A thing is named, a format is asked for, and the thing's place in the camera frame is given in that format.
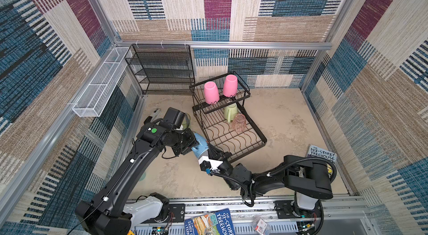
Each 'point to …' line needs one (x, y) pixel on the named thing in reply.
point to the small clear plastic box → (261, 226)
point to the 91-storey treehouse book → (218, 223)
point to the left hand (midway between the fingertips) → (200, 144)
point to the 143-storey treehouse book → (315, 151)
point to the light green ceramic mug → (230, 112)
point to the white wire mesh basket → (91, 102)
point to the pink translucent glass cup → (239, 123)
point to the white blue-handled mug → (202, 148)
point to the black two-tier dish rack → (225, 121)
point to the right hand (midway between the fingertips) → (212, 142)
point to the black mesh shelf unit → (162, 69)
